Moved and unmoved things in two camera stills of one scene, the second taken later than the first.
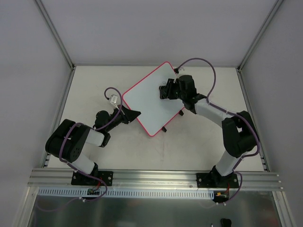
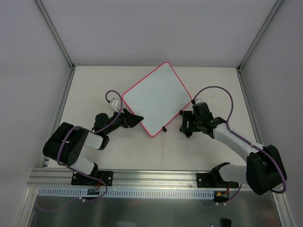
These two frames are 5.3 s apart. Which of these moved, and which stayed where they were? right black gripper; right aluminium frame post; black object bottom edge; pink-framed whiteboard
Moved: right black gripper
Stayed: right aluminium frame post; pink-framed whiteboard; black object bottom edge
